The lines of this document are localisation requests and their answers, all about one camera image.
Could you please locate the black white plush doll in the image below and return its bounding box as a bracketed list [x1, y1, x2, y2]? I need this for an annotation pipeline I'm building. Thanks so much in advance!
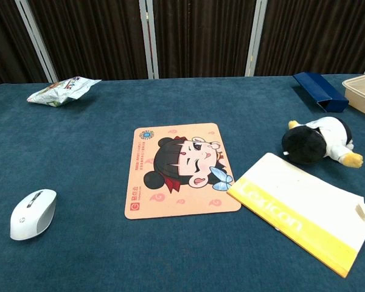
[280, 116, 364, 169]

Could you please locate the blue cardboard box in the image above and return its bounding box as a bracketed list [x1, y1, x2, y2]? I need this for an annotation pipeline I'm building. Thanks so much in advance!
[293, 71, 350, 114]

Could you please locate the yellow white Lexicon book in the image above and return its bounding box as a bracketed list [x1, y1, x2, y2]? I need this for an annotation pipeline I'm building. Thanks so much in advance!
[226, 152, 365, 279]

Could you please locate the beige plastic container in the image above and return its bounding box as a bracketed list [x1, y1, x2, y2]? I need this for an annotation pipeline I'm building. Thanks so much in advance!
[341, 72, 365, 115]

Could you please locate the blue table cloth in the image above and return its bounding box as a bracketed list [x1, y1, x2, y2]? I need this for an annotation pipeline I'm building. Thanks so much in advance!
[0, 74, 365, 292]

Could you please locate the green white snack bag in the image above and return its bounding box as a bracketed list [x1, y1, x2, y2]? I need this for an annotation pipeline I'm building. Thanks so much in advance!
[26, 76, 102, 108]

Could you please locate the white computer mouse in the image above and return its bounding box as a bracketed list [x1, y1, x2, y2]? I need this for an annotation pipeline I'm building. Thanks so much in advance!
[9, 189, 58, 242]

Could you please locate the orange cartoon mouse pad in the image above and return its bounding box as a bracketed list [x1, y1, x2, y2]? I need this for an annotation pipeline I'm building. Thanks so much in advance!
[124, 122, 242, 220]

